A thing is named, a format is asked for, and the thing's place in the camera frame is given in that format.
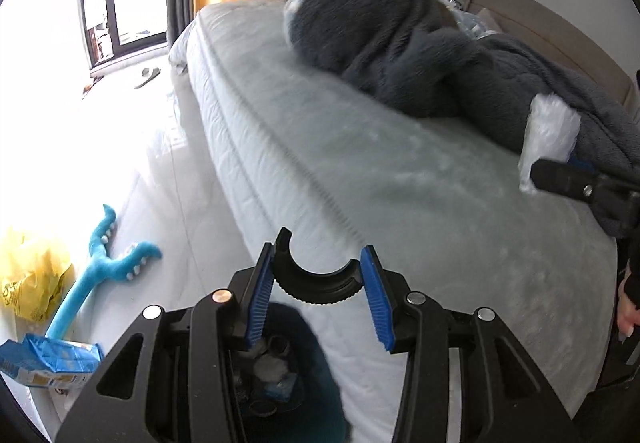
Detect black curved plastic piece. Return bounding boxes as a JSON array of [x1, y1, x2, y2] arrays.
[[271, 227, 363, 305]]

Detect white tissue ball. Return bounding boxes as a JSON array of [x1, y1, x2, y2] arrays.
[[252, 335, 298, 403]]

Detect dark teal trash bin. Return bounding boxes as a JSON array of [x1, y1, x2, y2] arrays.
[[233, 302, 350, 442]]

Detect person right hand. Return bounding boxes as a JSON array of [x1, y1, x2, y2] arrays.
[[616, 269, 639, 338]]

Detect blue plush toy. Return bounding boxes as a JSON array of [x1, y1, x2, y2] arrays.
[[46, 204, 163, 340]]

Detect blue white snack bag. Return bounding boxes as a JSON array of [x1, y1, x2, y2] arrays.
[[0, 333, 103, 390]]

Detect white mattress bed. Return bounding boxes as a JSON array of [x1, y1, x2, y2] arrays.
[[169, 1, 616, 414]]

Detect brown upholstered headboard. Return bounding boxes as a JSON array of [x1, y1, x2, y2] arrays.
[[463, 0, 639, 121]]

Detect blue patterned blanket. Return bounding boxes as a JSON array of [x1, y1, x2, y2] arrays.
[[449, 8, 502, 40]]

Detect yellow plastic bag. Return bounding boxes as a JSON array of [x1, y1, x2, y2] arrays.
[[1, 229, 75, 323]]

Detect dark grey fleece blanket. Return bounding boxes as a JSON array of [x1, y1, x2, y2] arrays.
[[286, 0, 640, 239]]

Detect grey slipper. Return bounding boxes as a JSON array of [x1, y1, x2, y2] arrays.
[[134, 67, 160, 90]]

